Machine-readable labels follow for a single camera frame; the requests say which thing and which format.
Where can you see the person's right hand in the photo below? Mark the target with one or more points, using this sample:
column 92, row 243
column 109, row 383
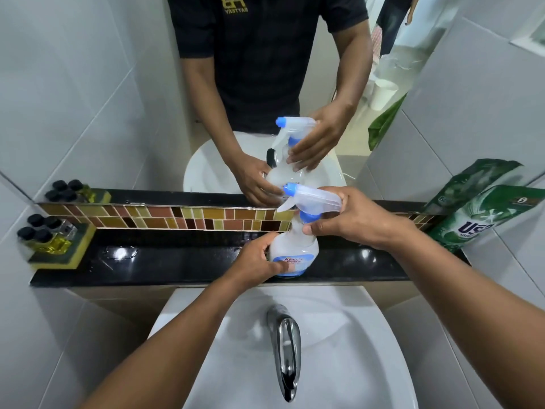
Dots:
column 366, row 223

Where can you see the person's left hand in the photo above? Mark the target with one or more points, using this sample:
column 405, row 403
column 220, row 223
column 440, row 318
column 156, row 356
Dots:
column 249, row 266

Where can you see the person's left thumb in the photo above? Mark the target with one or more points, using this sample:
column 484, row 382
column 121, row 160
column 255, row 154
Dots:
column 274, row 270

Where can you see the person's right thumb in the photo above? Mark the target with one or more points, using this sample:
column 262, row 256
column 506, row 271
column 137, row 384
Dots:
column 320, row 227

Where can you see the clear spray bottle blue nozzle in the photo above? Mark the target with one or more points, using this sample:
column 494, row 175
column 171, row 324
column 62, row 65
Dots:
column 298, row 247

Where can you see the person's left forearm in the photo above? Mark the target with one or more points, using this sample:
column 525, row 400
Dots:
column 170, row 353

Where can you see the person's right forearm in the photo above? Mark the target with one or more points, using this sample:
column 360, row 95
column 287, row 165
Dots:
column 477, row 319

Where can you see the chrome faucet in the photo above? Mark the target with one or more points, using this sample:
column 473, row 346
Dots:
column 286, row 345

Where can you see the black stone ledge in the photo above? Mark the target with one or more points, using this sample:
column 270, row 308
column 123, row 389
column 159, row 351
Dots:
column 170, row 261

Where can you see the white ceramic sink basin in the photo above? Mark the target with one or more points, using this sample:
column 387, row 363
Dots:
column 349, row 349

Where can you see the brown mosaic tile strip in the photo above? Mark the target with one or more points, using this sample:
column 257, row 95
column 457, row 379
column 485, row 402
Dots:
column 170, row 217

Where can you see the green detergent refill pouch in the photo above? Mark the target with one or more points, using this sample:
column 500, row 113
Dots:
column 481, row 221

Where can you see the yellow sponge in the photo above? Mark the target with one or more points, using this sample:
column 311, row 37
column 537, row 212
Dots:
column 76, row 251

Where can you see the small black-capped glass bottle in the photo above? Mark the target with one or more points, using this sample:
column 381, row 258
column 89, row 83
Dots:
column 47, row 239
column 26, row 234
column 36, row 220
column 55, row 224

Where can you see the wall mirror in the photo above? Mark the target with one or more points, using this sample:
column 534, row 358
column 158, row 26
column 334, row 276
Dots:
column 106, row 102

